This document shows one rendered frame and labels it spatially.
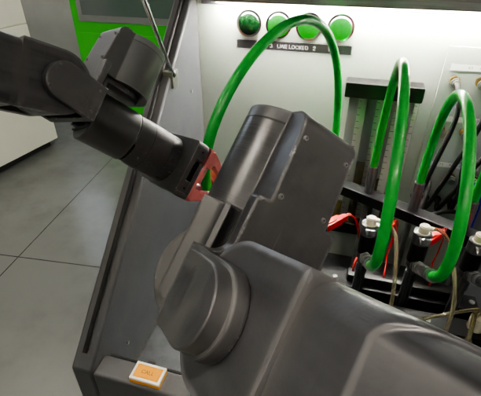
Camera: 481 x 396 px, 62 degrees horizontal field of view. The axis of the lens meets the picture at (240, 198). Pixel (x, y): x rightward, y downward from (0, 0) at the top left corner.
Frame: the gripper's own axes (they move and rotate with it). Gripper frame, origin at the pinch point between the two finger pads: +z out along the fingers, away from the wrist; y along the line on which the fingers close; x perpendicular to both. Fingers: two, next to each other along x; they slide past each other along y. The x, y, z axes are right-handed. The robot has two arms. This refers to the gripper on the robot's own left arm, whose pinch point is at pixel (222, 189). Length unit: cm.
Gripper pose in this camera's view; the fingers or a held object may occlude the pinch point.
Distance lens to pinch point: 53.7
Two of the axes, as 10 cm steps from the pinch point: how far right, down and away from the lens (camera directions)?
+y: -5.6, -2.5, 7.9
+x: -4.6, 8.9, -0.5
